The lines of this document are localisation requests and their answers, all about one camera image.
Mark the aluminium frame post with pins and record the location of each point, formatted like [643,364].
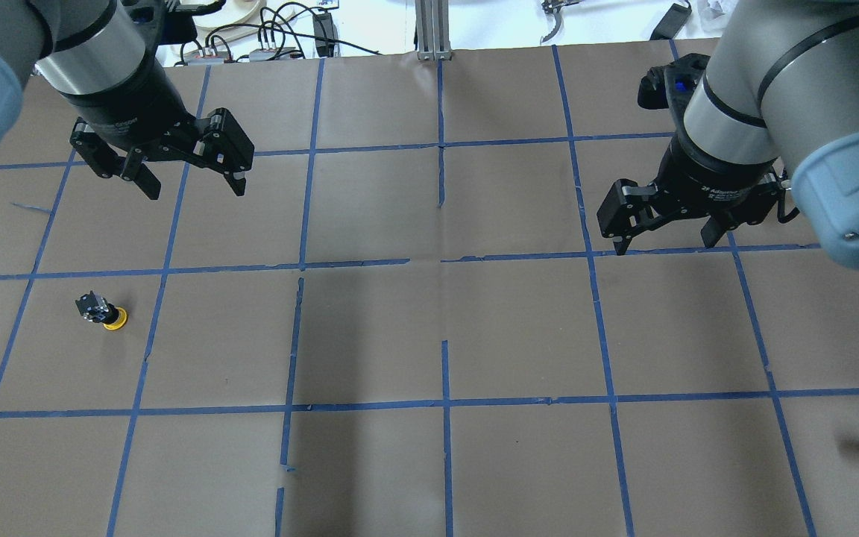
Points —
[432,30]

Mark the power strip with cables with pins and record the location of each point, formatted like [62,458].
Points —
[262,31]

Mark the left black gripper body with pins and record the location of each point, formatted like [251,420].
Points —
[130,110]

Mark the yellow push button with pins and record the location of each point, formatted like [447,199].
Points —
[97,309]

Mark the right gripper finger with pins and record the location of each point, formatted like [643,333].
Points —
[714,229]
[626,212]

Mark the black power adapter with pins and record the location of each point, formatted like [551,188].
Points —
[672,21]

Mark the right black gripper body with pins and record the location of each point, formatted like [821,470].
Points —
[714,183]

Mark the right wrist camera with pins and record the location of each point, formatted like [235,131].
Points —
[671,87]

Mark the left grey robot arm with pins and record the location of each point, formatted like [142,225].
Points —
[100,56]

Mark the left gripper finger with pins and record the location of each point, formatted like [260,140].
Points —
[105,162]
[226,148]

